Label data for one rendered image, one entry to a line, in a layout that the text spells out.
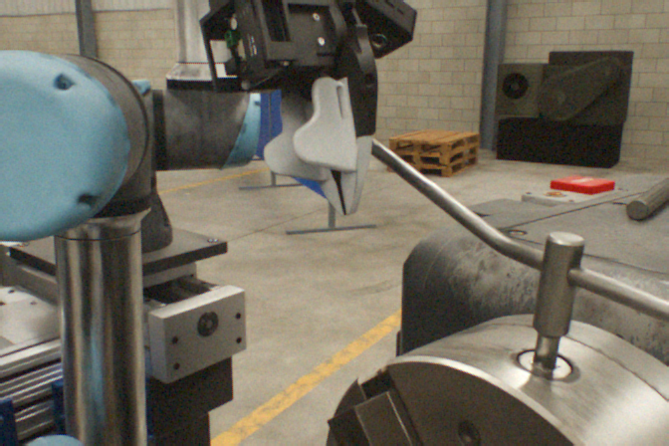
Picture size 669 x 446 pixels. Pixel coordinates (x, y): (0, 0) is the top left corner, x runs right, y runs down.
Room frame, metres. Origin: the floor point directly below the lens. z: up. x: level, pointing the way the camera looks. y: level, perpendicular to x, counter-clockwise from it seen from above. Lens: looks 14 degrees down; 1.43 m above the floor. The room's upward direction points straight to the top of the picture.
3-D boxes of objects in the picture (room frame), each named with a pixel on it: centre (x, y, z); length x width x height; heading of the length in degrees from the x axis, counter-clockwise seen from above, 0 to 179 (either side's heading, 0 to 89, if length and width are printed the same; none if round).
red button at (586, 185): (0.86, -0.33, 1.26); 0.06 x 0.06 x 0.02; 40
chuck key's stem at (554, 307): (0.39, -0.14, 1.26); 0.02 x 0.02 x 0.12; 34
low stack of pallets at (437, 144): (8.64, -1.38, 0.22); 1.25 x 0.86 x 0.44; 150
